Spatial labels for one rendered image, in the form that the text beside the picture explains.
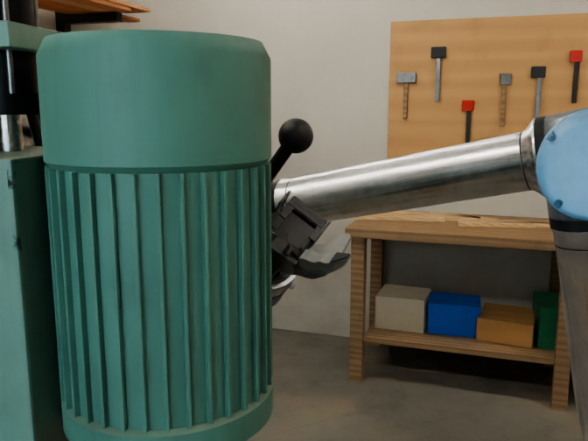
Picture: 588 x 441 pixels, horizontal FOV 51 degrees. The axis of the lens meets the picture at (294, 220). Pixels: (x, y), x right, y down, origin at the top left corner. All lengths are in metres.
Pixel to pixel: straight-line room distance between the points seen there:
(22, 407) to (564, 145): 0.59
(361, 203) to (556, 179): 0.35
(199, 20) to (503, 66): 1.90
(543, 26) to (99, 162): 3.37
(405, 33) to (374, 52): 0.20
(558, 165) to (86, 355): 0.52
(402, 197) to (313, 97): 2.90
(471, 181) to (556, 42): 2.79
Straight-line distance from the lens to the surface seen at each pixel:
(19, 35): 0.53
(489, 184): 0.92
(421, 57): 3.69
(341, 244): 0.75
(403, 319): 3.44
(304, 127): 0.60
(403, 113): 3.67
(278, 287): 0.88
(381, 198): 0.97
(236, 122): 0.43
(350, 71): 3.78
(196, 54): 0.42
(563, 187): 0.73
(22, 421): 0.54
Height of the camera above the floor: 1.45
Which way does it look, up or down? 10 degrees down
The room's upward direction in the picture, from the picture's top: straight up
